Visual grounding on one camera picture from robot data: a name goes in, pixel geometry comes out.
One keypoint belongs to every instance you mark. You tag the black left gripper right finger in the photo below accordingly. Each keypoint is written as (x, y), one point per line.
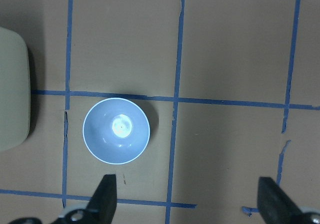
(275, 206)

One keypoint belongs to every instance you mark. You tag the blue bowl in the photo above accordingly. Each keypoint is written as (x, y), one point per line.
(116, 131)

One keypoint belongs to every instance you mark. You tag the cream silver toaster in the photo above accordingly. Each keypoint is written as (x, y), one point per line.
(15, 90)

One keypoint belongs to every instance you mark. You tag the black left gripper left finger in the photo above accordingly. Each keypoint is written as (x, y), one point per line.
(100, 208)

